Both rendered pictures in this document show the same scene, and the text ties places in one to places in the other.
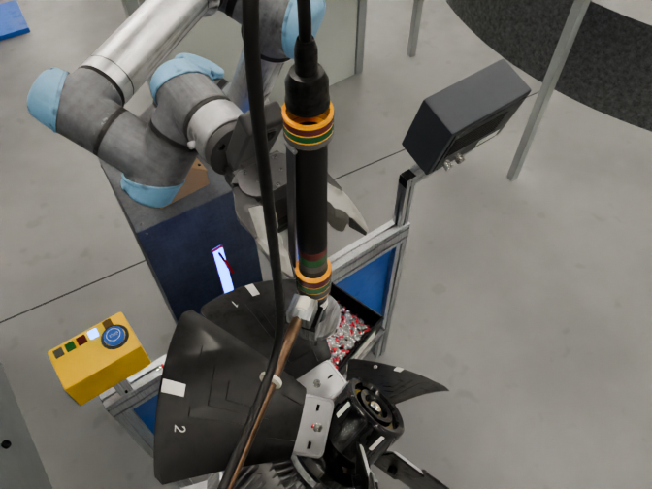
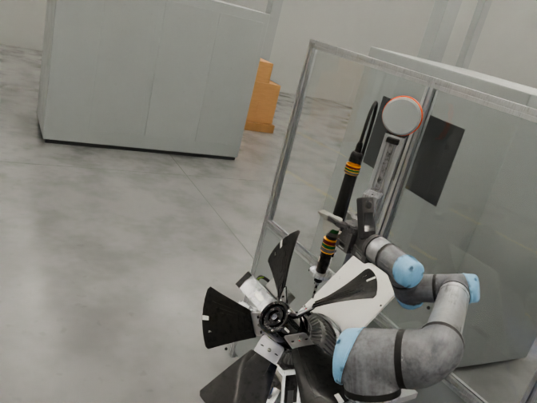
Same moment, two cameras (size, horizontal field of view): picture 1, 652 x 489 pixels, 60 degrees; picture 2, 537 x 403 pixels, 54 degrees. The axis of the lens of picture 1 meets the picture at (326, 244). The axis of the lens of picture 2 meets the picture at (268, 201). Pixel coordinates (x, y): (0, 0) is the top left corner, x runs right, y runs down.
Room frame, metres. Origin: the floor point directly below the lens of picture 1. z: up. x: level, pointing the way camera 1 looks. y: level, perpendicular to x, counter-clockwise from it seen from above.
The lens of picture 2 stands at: (1.85, -0.22, 2.16)
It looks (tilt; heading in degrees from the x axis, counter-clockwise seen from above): 20 degrees down; 179
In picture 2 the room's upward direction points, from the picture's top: 14 degrees clockwise
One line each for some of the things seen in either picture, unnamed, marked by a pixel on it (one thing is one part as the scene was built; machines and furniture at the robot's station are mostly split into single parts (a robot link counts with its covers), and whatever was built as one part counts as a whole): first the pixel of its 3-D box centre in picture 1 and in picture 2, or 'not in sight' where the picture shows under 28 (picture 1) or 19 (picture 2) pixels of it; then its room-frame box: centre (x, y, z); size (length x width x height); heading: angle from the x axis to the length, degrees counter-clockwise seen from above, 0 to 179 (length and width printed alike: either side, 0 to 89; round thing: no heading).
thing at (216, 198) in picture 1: (203, 271); not in sight; (1.03, 0.41, 0.50); 0.30 x 0.30 x 1.00; 32
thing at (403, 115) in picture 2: not in sight; (402, 115); (-0.32, 0.25, 1.88); 0.17 x 0.15 x 0.16; 36
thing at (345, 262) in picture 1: (271, 308); not in sight; (0.71, 0.14, 0.82); 0.90 x 0.04 x 0.08; 126
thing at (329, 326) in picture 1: (311, 306); (324, 260); (0.35, 0.02, 1.48); 0.09 x 0.07 x 0.10; 161
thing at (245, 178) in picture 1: (257, 179); (359, 240); (0.45, 0.08, 1.61); 0.12 x 0.08 x 0.09; 36
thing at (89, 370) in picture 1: (102, 359); not in sight; (0.48, 0.46, 1.02); 0.16 x 0.10 x 0.11; 126
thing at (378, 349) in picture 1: (385, 304); not in sight; (0.96, -0.21, 0.39); 0.04 x 0.04 x 0.78; 36
